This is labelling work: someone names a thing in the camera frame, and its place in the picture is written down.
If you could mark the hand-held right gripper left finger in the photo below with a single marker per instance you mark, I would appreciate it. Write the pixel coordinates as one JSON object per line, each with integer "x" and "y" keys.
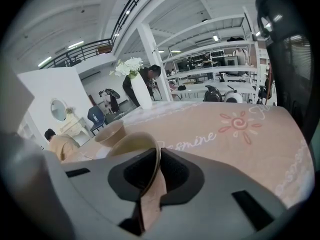
{"x": 95, "y": 196}

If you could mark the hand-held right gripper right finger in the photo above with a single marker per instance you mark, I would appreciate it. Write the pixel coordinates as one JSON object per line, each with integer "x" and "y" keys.
{"x": 212, "y": 204}

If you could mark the brown ceramic bowl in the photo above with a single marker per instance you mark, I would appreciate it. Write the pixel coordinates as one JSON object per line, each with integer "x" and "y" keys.
{"x": 132, "y": 146}
{"x": 110, "y": 134}

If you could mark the pink checked tablecloth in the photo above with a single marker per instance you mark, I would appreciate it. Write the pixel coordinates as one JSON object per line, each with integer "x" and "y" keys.
{"x": 212, "y": 164}

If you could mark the white vanity table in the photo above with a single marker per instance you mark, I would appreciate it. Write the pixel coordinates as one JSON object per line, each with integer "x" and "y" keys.
{"x": 72, "y": 126}

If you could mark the blue chair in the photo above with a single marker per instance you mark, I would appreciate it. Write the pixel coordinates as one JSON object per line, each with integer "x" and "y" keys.
{"x": 101, "y": 121}

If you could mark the clear water bottle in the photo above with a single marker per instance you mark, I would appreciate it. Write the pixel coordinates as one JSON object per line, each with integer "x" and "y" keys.
{"x": 94, "y": 118}

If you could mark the dark clothes on rack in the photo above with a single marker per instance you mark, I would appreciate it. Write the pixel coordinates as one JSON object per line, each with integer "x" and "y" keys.
{"x": 113, "y": 101}

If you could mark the white round-window backpack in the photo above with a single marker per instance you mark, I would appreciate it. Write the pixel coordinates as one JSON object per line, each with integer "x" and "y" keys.
{"x": 232, "y": 97}

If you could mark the black backpack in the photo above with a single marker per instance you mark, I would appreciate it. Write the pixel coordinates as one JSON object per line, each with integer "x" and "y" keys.
{"x": 212, "y": 94}

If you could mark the white vase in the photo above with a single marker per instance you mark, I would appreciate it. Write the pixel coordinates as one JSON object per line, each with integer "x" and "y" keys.
{"x": 142, "y": 94}

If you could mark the white long table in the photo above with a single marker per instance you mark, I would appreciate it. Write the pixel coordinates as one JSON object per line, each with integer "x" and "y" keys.
{"x": 195, "y": 90}

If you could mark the wooden coat stand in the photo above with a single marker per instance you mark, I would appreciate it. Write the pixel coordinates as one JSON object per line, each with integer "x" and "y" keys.
{"x": 268, "y": 84}

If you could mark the white flower bouquet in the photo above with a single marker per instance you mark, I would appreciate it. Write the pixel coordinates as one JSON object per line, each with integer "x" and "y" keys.
{"x": 127, "y": 67}

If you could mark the white metal shelving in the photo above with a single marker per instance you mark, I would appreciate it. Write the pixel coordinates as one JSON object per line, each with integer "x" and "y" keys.
{"x": 212, "y": 70}

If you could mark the black mezzanine railing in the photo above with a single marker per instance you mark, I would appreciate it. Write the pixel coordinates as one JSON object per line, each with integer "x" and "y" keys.
{"x": 75, "y": 52}

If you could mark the black office chair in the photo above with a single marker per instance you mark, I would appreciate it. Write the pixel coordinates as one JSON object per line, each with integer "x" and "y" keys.
{"x": 287, "y": 71}

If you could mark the round wall mirror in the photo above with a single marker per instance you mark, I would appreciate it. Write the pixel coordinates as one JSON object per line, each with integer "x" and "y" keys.
{"x": 58, "y": 110}

